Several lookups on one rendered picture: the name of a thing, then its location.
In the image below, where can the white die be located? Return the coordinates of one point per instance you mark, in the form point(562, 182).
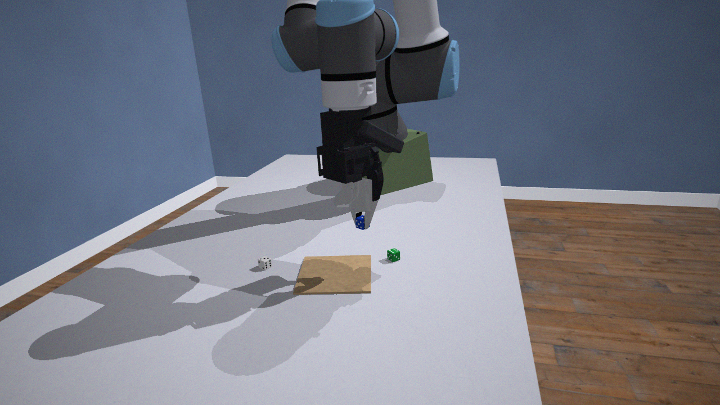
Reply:
point(265, 263)

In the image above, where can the blue die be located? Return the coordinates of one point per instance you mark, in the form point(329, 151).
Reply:
point(359, 222)

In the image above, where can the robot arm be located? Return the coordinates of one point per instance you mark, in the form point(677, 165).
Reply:
point(366, 58)

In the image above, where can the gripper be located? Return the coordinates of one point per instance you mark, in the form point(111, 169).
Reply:
point(348, 156)

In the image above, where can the tan mat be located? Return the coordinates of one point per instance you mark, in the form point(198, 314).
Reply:
point(346, 274)

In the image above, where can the green die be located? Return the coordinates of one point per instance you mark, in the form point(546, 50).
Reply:
point(393, 255)

